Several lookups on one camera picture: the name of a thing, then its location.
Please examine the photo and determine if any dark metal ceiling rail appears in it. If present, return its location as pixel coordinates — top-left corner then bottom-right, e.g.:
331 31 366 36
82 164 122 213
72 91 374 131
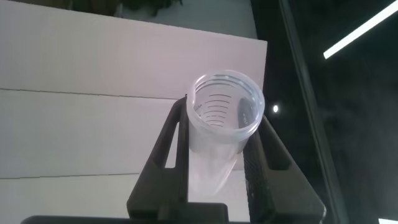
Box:
277 0 351 224

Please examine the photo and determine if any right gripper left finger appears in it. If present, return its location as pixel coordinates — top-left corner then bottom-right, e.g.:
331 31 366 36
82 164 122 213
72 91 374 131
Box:
126 94 229 222

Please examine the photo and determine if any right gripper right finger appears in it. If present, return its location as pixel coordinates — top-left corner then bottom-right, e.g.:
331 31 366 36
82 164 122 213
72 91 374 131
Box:
236 96 327 224

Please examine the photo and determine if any test tube with white pigment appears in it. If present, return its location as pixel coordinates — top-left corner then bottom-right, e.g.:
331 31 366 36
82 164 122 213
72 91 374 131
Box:
185 69 266 200

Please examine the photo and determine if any white partition panel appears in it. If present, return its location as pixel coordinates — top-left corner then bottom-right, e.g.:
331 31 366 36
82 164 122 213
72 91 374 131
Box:
0 88 187 180
0 0 268 100

